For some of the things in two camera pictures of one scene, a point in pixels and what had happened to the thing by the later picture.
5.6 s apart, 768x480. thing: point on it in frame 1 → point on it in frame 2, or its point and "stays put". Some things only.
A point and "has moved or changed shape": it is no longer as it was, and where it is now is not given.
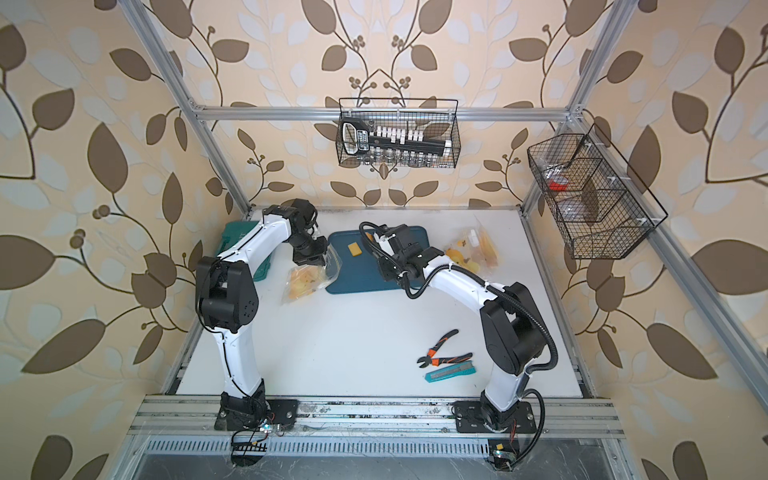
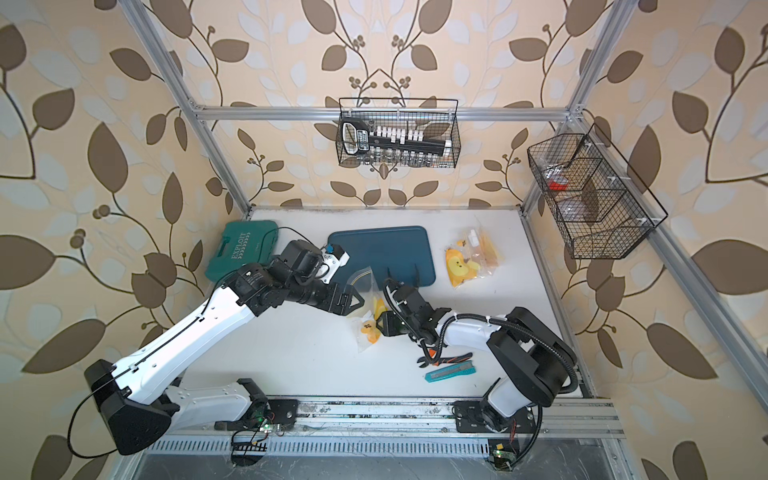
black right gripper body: (391, 268) → (393, 326)
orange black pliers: (430, 360) stays put
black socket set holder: (357, 137) stays put
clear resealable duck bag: (478, 249) stays put
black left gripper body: (308, 250) → (320, 295)
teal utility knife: (451, 371) stays put
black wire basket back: (401, 133) stays put
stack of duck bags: (308, 279) has moved or changed shape
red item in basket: (554, 186) stays put
